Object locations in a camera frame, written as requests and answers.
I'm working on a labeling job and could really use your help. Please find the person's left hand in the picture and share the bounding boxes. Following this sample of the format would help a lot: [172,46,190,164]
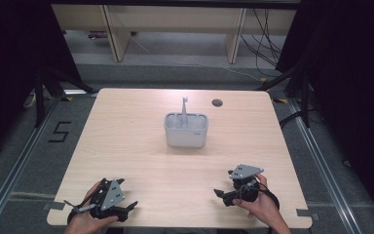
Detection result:
[63,180,120,234]

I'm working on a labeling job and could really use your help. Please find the bundle of black cables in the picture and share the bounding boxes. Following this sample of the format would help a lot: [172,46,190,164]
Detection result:
[240,9,285,78]

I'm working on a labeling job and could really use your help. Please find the light wooden desk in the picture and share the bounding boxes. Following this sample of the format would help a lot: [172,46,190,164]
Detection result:
[51,3,298,64]

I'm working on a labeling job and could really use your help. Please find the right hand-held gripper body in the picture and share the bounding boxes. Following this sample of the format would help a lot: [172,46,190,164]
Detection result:
[228,163,265,203]

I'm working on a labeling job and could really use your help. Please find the grey tape piece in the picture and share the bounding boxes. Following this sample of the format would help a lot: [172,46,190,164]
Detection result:
[42,201,67,212]
[295,208,321,222]

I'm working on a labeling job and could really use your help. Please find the black curtain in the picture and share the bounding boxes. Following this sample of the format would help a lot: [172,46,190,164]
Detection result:
[0,0,83,165]
[275,0,374,225]

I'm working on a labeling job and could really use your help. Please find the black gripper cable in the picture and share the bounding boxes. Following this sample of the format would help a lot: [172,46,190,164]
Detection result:
[66,208,79,226]
[255,182,281,234]

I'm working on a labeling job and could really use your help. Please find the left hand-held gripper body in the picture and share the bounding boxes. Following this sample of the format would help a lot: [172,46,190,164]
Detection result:
[63,177,129,223]

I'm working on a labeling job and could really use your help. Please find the thick black floor cable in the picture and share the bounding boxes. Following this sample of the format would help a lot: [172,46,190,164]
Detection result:
[279,110,307,130]

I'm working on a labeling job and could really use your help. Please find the person's right hand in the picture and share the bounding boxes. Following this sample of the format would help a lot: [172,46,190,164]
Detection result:
[232,173,282,229]

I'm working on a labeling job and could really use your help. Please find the metal floor rail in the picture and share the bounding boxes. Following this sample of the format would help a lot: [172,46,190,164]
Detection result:
[286,97,362,234]
[0,94,63,234]

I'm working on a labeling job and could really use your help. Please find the thin white floor cable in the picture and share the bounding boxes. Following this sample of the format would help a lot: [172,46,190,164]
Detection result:
[130,33,263,83]

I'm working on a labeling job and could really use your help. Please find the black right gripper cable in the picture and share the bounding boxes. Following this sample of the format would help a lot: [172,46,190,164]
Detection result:
[255,182,281,234]

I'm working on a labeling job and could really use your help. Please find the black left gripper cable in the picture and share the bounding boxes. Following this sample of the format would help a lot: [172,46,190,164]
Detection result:
[66,208,79,226]

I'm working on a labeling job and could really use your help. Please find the white electric toothbrush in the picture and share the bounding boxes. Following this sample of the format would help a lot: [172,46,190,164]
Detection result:
[180,96,190,129]

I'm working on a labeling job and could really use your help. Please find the grey toothbrush holder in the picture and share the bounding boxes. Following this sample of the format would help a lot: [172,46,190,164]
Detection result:
[164,111,209,149]

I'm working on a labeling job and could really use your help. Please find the black metal stand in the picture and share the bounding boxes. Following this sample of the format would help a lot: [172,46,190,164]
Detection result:
[255,61,312,129]
[33,63,99,129]

